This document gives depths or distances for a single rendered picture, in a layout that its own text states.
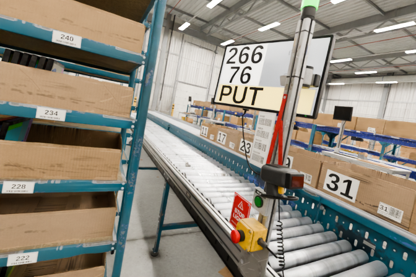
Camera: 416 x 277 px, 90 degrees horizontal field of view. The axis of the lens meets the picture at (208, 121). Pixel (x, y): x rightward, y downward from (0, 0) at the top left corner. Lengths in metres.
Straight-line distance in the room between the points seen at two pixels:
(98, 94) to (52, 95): 0.11
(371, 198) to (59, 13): 1.35
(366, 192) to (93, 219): 1.13
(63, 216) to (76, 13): 0.59
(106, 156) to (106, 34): 0.36
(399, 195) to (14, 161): 1.35
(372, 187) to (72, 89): 1.24
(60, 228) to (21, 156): 0.24
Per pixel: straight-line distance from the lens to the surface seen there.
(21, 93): 0.73
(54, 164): 0.74
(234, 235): 0.73
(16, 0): 0.76
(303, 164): 1.40
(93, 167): 0.73
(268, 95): 0.88
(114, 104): 0.71
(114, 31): 0.72
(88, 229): 0.83
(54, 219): 0.81
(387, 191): 1.21
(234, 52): 1.06
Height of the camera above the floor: 1.21
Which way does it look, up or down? 3 degrees down
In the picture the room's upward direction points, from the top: 10 degrees clockwise
